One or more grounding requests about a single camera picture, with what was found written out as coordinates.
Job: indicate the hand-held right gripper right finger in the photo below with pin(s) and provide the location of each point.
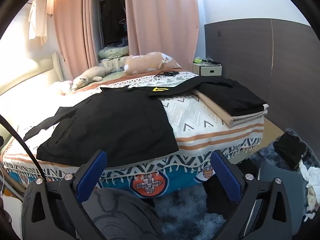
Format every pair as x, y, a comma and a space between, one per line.
225, 177

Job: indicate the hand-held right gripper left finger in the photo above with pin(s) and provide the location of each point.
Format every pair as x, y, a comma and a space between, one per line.
92, 176

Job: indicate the large black garment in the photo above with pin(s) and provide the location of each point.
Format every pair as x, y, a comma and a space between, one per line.
112, 125

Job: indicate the dark hanging clothes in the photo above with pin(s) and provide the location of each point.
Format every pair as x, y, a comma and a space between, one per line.
112, 17

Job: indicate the shaggy dark blue rug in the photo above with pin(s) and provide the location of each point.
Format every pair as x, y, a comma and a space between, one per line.
190, 217

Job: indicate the folded beige cloth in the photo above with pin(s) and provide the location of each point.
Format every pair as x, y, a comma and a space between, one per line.
215, 110

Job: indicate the black cloth pile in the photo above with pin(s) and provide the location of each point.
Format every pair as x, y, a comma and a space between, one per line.
290, 150

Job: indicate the patterned bed blanket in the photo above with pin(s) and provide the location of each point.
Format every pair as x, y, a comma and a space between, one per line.
190, 112

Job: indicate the folded black garment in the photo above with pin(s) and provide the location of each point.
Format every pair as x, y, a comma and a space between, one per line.
232, 100

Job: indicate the white crumpled cloth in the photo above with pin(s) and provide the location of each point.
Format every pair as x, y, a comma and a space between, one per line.
312, 175

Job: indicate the pink and white pillow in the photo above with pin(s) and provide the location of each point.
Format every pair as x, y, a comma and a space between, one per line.
62, 86

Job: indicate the black garment with yellow logo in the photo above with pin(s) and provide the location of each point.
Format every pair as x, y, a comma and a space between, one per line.
180, 90

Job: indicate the beige plush animal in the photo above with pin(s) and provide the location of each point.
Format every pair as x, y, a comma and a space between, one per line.
90, 76

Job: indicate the white nightstand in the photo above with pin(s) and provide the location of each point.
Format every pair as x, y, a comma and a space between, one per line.
210, 70

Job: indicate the cream padded headboard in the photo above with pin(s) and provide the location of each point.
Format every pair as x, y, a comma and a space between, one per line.
25, 77

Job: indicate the pale green bedding bundle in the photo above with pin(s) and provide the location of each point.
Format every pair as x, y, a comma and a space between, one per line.
112, 52

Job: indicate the tan plush dog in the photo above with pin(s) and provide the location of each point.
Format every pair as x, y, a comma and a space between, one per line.
147, 62

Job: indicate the narrow pink curtain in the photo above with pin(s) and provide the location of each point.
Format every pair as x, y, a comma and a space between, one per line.
72, 30

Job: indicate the white hanging garment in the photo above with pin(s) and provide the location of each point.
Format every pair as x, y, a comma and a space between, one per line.
37, 17

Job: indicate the wide pink curtain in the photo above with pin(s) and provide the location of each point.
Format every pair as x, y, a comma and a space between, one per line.
160, 17

